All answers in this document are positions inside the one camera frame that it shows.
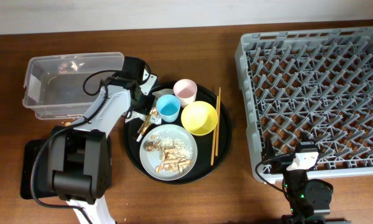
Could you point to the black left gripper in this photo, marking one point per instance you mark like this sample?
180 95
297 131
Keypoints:
148 107

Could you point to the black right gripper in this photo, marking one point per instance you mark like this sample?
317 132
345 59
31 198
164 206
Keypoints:
281 163

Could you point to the gold snack wrapper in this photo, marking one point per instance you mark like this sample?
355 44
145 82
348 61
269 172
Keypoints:
150 119

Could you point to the light blue plastic cup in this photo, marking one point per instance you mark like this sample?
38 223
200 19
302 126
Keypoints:
168 107

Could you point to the pink plastic cup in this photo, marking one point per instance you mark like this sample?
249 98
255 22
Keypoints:
185 90

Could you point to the yellow plastic bowl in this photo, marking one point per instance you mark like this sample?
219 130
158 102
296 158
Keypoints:
199 118

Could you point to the white napkin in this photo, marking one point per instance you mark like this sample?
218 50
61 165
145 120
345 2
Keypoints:
157 94

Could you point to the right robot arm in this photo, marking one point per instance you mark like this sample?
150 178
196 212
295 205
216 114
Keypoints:
309 199

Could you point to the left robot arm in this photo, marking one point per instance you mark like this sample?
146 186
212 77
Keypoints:
79 169

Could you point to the clear plastic waste bin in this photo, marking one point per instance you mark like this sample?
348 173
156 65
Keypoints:
55 84

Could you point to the grey dishwasher rack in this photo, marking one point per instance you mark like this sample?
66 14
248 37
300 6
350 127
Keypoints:
313 83

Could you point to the round black tray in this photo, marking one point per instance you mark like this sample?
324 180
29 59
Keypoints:
202 166

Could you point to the grey plate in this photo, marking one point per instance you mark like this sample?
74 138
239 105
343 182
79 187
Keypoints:
151 159

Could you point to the food scraps on plate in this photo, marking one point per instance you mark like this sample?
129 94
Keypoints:
174 155

